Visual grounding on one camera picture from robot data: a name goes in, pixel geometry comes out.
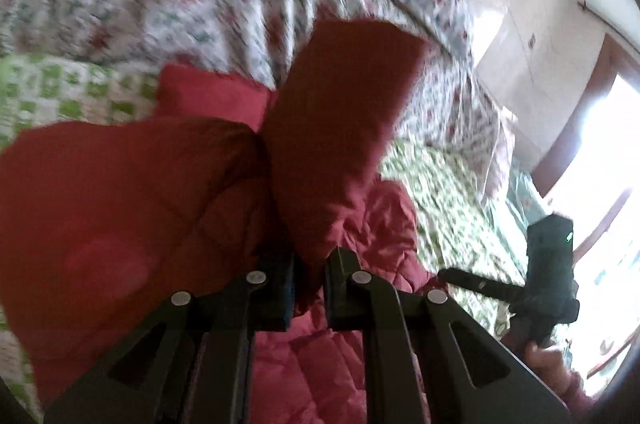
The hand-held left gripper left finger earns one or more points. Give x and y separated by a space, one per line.
279 299

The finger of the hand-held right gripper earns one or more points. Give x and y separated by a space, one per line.
475 283

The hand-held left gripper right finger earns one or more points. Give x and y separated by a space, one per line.
334 291

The red quilted jacket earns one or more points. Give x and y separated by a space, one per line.
150 204

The person's right forearm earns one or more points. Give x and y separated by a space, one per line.
575 391

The person's right hand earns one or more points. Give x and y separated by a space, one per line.
545 361

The green checked bed sheet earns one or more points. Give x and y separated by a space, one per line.
445 209

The brown wooden door frame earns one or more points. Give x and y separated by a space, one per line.
575 124

